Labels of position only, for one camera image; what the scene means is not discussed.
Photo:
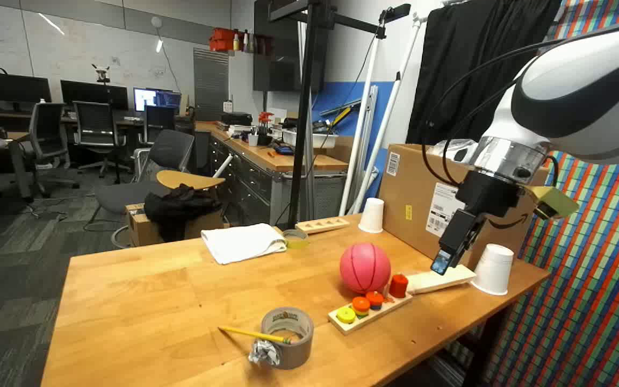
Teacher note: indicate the grey office chair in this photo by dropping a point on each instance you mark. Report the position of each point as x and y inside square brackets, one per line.
[170, 151]

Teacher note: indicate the white folded cloth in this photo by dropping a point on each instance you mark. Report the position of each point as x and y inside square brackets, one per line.
[241, 242]

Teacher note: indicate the white tripod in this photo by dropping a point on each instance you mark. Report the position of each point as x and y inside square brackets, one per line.
[365, 115]

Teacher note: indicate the large white paper cup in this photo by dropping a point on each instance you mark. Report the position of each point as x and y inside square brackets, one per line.
[493, 271]

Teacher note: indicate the small white paper cup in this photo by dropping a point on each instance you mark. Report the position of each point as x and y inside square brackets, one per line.
[372, 215]

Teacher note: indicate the grey metal cabinet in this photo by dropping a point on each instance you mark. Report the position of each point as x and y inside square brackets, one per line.
[212, 82]

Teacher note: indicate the colourful striped backdrop cloth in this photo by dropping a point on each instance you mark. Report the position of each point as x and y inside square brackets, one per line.
[596, 271]

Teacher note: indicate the large cardboard box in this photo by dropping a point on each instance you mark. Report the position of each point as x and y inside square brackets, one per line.
[409, 194]

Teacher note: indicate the pink rubber basketball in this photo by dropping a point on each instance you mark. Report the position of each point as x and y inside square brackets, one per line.
[365, 270]

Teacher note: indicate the lit blue screen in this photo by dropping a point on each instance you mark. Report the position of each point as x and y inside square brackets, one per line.
[153, 97]

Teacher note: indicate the wooden workbench with drawers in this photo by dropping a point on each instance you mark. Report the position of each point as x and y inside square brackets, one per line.
[268, 168]

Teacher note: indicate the yellow pencil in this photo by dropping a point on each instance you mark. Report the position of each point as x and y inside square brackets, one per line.
[246, 333]

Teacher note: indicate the wooden stacking toy tray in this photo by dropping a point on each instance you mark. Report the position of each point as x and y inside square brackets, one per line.
[378, 315]

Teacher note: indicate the black computer monitor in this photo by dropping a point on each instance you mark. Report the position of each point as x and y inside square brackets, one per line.
[96, 95]

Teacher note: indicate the red toy cylinder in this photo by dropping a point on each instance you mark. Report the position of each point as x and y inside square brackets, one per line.
[398, 287]

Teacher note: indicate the black bag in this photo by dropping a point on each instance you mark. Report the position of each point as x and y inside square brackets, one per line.
[182, 207]

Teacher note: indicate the round wooden stool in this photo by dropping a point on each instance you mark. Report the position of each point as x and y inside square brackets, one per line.
[187, 179]

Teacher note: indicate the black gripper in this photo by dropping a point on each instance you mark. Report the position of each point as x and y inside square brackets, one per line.
[485, 194]

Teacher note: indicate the black vertical pole stand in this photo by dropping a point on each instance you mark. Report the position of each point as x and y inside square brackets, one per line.
[302, 115]

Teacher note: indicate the wooden block with holes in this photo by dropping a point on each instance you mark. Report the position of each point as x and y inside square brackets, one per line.
[322, 227]

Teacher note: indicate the black curtain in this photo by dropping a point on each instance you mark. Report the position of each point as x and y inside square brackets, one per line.
[467, 66]

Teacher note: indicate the black wall panel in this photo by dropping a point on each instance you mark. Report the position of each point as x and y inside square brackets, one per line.
[278, 44]

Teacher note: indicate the crumpled foil ball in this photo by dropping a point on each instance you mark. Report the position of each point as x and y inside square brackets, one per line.
[264, 355]

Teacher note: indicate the blue board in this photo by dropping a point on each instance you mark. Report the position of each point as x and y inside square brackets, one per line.
[338, 97]

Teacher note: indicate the red box on shelf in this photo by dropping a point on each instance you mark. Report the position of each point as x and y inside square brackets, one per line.
[220, 40]

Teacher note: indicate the black mesh office chair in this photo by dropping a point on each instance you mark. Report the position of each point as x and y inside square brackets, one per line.
[49, 137]
[96, 126]

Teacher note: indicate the white rectangular block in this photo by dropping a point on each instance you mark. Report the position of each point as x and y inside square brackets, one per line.
[439, 281]

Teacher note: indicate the grey duct tape roll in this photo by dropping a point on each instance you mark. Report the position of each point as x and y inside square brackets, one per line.
[297, 326]

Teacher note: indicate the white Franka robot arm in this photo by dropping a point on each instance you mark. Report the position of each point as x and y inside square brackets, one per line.
[582, 78]

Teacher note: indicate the wide black monitor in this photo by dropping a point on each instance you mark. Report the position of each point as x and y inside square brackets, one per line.
[6, 86]

